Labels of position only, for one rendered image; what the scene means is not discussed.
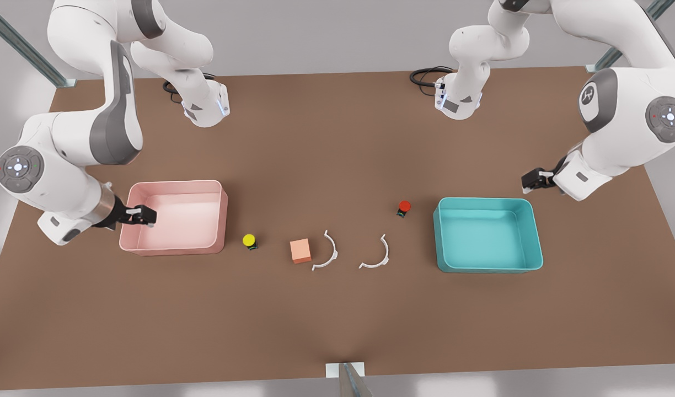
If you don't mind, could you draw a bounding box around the silver frame post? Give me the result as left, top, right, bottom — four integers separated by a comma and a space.
0, 4, 77, 89
586, 0, 675, 73
325, 362, 373, 397

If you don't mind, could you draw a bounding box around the salmon pink cube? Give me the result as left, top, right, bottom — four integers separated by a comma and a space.
290, 238, 312, 265

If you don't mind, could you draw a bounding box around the white curved clip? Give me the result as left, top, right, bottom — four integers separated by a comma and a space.
359, 234, 390, 270
312, 229, 339, 271

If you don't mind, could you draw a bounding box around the blue storage box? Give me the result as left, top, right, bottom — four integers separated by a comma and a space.
433, 197, 544, 274

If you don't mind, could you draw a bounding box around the black cable loop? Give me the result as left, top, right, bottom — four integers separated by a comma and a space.
162, 72, 217, 104
410, 66, 455, 98

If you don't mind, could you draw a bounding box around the pink storage box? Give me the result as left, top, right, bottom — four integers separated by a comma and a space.
119, 180, 229, 256

